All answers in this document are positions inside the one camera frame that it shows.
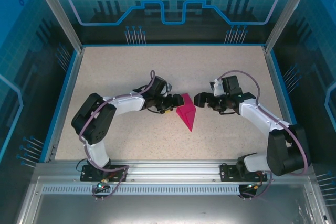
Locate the pink paper sheet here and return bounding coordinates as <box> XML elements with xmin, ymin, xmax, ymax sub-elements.
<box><xmin>176</xmin><ymin>92</ymin><xmax>197</xmax><ymax>132</ymax></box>

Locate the brass plug with green light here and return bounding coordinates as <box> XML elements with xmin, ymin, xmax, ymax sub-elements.
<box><xmin>96</xmin><ymin>178</ymin><xmax>110</xmax><ymax>190</ymax></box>
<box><xmin>245</xmin><ymin>180</ymin><xmax>265</xmax><ymax>192</ymax></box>

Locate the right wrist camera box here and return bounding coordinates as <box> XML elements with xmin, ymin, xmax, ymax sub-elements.
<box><xmin>209</xmin><ymin>78</ymin><xmax>224</xmax><ymax>96</ymax></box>

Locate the blue-edged aluminium side rail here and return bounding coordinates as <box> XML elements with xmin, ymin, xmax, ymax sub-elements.
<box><xmin>38</xmin><ymin>46</ymin><xmax>86</xmax><ymax>164</ymax></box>
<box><xmin>262</xmin><ymin>46</ymin><xmax>311</xmax><ymax>164</ymax></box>

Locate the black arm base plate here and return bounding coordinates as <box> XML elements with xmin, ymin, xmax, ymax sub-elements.
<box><xmin>219</xmin><ymin>163</ymin><xmax>268</xmax><ymax>182</ymax></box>
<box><xmin>80</xmin><ymin>164</ymin><xmax>129</xmax><ymax>182</ymax></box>

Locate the slotted grey cable duct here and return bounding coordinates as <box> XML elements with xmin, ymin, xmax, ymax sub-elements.
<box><xmin>40</xmin><ymin>185</ymin><xmax>242</xmax><ymax>196</ymax></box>

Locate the thin black wire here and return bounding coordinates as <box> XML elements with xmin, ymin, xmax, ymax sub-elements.
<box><xmin>74</xmin><ymin>159</ymin><xmax>87</xmax><ymax>176</ymax></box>

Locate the aluminium frame post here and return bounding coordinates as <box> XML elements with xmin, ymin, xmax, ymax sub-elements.
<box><xmin>262</xmin><ymin>0</ymin><xmax>318</xmax><ymax>53</ymax></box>
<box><xmin>29</xmin><ymin>0</ymin><xmax>86</xmax><ymax>53</ymax></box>

